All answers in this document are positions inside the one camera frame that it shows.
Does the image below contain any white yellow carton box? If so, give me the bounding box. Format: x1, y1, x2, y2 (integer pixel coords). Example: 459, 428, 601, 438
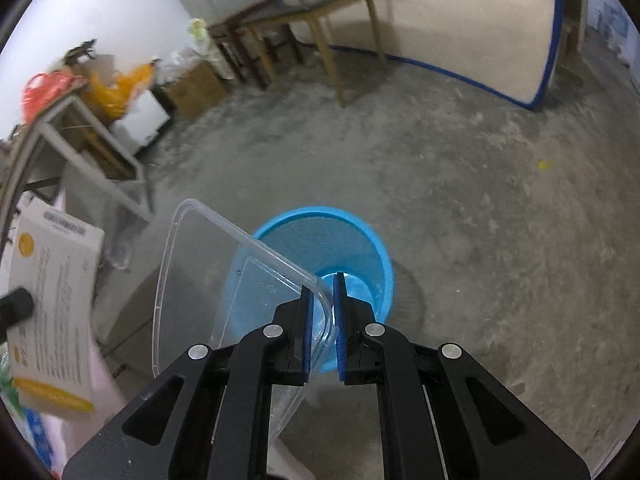
8, 198, 104, 416

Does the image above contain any clear plastic container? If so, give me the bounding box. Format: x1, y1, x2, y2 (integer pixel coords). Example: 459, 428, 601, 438
150, 197, 338, 453

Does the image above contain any blue trash basket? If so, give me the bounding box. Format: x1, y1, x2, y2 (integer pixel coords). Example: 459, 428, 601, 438
210, 206, 395, 372

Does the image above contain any white plastic tablecloth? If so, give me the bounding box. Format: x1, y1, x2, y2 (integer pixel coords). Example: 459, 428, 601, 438
0, 188, 312, 480

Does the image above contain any wooden side table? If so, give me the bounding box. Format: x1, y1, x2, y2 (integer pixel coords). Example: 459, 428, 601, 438
1, 84, 152, 226

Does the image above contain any red plastic bag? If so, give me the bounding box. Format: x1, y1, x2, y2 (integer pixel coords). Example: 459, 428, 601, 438
21, 70, 87, 125

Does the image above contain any white foam box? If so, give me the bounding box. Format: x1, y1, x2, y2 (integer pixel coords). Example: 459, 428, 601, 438
110, 90, 170, 155

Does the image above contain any yellow plastic bag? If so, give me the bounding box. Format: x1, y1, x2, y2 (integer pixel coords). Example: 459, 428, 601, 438
86, 63, 155, 120

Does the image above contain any cardboard box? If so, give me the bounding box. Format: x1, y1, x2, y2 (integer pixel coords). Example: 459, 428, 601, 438
163, 62, 227, 122

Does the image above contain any dark wooden stool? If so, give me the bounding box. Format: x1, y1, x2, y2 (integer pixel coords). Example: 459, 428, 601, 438
207, 0, 304, 90

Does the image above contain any wooden chair dark seat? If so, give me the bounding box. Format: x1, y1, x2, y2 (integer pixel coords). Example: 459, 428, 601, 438
241, 0, 386, 107

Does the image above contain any white mattress blue trim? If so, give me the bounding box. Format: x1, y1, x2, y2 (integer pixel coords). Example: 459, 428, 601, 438
267, 0, 566, 112

